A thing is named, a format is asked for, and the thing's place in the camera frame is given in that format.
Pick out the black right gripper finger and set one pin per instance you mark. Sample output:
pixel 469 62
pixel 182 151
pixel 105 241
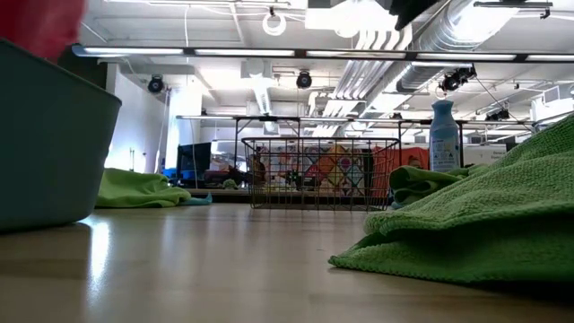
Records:
pixel 412 11

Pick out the pink microfiber towel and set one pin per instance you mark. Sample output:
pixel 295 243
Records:
pixel 36 22

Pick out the black overhead bar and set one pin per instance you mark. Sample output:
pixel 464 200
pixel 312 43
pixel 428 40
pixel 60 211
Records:
pixel 511 4

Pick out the light blue spray bottle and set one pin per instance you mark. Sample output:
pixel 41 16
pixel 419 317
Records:
pixel 444 134

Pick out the orange fabric panel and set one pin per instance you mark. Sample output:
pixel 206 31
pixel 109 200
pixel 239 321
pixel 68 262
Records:
pixel 403 154

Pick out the person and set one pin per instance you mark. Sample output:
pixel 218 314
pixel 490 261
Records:
pixel 414 162

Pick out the white sign board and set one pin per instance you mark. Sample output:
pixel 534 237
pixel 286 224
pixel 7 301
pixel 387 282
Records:
pixel 484 157

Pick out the colourful patterned panel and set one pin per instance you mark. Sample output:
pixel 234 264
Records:
pixel 341 170

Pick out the long led light bar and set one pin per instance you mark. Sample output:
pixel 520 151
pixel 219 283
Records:
pixel 242 52

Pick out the clear plastic bin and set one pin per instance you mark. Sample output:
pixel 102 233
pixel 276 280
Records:
pixel 556 117

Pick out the black computer monitor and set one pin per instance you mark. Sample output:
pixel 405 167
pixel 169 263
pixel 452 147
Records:
pixel 193 159

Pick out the teal plastic bin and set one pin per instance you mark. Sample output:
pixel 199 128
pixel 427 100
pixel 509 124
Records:
pixel 54 143

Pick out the silver ceiling duct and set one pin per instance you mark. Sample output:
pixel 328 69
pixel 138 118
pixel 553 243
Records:
pixel 448 40

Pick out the black background station frame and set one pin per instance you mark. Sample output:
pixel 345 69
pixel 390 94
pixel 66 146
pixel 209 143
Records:
pixel 269 118

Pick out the black table rail frame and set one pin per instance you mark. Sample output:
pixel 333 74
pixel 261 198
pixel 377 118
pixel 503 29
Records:
pixel 228 199

